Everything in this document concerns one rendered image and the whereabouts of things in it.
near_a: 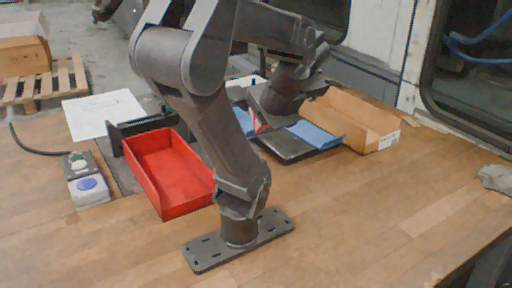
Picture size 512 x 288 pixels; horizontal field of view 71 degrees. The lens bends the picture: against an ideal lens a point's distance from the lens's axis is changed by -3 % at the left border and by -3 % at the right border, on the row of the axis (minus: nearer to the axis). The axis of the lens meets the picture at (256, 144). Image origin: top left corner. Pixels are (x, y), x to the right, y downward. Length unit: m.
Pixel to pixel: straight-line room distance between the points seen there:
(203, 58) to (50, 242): 0.49
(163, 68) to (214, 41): 0.06
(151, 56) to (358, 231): 0.48
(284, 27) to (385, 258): 0.41
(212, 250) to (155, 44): 0.37
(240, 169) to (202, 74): 0.19
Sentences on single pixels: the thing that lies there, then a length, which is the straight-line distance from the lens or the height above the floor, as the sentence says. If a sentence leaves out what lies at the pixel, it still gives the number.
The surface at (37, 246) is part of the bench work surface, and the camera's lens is 0.76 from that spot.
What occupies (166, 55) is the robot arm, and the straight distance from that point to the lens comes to 0.39.
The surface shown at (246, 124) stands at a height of 0.99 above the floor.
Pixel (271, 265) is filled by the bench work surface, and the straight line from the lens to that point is 0.64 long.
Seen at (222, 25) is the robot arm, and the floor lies 1.29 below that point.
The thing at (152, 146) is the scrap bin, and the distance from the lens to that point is 0.92.
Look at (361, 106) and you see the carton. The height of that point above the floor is 0.95.
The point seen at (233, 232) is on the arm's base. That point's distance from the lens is 0.62.
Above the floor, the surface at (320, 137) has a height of 0.92.
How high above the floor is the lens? 1.38
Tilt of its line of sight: 31 degrees down
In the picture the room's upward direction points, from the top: straight up
